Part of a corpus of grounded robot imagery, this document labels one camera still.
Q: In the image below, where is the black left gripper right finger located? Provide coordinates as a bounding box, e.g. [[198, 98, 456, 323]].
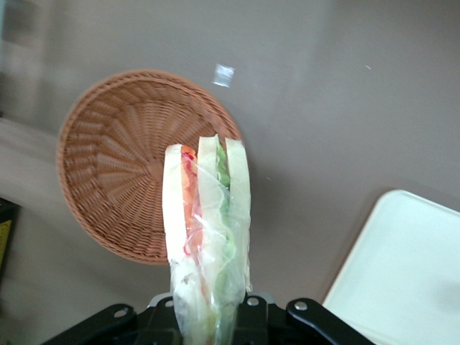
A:
[[285, 298, 377, 345]]

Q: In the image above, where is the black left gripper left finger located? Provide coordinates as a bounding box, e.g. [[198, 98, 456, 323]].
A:
[[41, 303, 138, 345]]

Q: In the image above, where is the triangle sandwich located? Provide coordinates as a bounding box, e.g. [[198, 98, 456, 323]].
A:
[[161, 134, 254, 345]]

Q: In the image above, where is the beige plastic tray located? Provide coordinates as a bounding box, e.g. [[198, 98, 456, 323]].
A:
[[321, 189, 460, 345]]

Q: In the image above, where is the round brown wicker basket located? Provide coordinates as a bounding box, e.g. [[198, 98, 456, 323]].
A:
[[55, 69, 242, 266]]

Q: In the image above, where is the black yellow control box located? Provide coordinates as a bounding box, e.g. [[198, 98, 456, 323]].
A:
[[0, 196, 19, 280]]

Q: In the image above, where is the brown table cover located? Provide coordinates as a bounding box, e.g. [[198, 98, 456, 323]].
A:
[[0, 0, 460, 345]]

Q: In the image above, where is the small clear tape piece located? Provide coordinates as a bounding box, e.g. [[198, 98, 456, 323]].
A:
[[211, 63, 236, 87]]

